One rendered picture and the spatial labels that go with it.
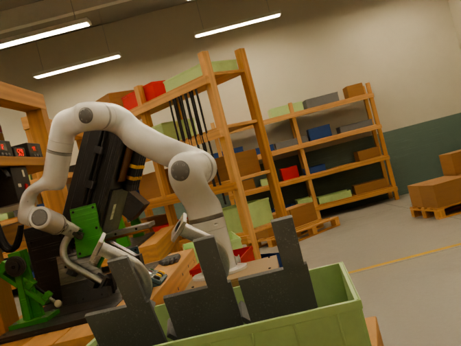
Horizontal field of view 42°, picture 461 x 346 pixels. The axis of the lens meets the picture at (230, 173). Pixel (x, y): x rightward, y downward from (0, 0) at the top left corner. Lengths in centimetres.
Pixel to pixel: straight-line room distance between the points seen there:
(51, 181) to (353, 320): 136
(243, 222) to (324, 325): 391
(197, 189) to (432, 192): 635
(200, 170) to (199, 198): 10
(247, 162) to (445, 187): 350
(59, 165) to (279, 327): 126
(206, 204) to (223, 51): 984
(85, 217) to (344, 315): 158
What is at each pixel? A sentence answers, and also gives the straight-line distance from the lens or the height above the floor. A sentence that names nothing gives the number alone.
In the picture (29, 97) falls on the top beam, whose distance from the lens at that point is 332.
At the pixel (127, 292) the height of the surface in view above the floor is 106.
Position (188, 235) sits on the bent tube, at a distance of 127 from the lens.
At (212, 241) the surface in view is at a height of 113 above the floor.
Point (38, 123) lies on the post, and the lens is 344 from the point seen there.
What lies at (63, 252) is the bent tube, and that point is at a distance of 255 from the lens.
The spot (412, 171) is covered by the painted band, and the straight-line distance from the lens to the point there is 1202.
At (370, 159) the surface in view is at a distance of 1121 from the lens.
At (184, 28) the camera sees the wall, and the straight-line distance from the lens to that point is 1186.
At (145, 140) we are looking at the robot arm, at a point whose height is 143.
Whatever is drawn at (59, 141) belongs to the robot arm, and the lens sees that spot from 223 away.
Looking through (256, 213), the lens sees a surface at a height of 84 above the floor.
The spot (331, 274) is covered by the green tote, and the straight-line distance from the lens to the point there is 160.
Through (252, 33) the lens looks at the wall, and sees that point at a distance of 1181.
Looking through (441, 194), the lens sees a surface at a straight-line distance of 812.
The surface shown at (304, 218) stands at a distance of 970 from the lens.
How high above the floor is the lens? 126
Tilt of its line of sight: level
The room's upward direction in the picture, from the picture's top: 14 degrees counter-clockwise
